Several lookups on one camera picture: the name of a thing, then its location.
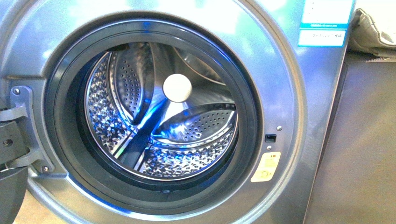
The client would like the grey front-load washing machine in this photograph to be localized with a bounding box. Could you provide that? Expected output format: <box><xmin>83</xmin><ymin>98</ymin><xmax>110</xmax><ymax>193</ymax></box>
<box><xmin>0</xmin><ymin>0</ymin><xmax>348</xmax><ymax>224</ymax></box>

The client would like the washing machine door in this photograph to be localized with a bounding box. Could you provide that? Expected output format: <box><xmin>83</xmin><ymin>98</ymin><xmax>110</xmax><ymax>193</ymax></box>
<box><xmin>0</xmin><ymin>106</ymin><xmax>28</xmax><ymax>224</ymax></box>

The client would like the white drum centre knob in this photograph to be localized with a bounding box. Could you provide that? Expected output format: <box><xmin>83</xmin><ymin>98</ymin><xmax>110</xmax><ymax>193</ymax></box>
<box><xmin>163</xmin><ymin>74</ymin><xmax>192</xmax><ymax>103</ymax></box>

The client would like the orange warning sticker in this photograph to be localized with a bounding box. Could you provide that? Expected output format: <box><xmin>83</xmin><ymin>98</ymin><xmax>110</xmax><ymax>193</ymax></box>
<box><xmin>250</xmin><ymin>152</ymin><xmax>281</xmax><ymax>182</ymax></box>

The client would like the white blue energy label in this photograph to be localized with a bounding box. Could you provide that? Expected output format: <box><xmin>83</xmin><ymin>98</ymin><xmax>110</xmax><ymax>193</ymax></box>
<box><xmin>298</xmin><ymin>0</ymin><xmax>355</xmax><ymax>47</ymax></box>

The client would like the brown sofa side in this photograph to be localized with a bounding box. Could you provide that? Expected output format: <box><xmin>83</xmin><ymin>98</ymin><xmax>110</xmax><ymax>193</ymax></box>
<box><xmin>304</xmin><ymin>53</ymin><xmax>396</xmax><ymax>224</ymax></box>

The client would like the beige cushion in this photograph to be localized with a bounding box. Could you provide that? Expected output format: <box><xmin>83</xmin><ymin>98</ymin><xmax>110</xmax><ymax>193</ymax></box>
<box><xmin>347</xmin><ymin>8</ymin><xmax>396</xmax><ymax>59</ymax></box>

